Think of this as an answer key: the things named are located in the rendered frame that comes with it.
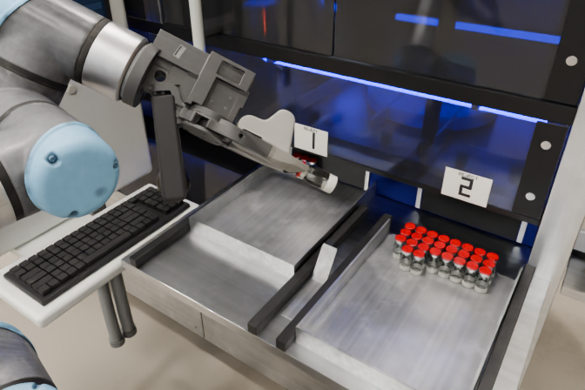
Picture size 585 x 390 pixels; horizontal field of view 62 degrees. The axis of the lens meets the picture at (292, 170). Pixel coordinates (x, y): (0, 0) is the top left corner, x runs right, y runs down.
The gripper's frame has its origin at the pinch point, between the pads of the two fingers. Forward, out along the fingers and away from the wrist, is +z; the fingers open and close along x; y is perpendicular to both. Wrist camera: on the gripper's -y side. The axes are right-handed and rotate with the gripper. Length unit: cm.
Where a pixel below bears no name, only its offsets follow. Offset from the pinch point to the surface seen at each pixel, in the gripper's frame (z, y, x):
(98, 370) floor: -10, -77, 134
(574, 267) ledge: 61, 11, 25
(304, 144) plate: 9, 13, 50
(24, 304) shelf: -28, -40, 50
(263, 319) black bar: 10.2, -20.4, 24.6
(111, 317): -13, -52, 110
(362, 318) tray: 25.4, -13.8, 23.5
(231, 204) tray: 0, -5, 56
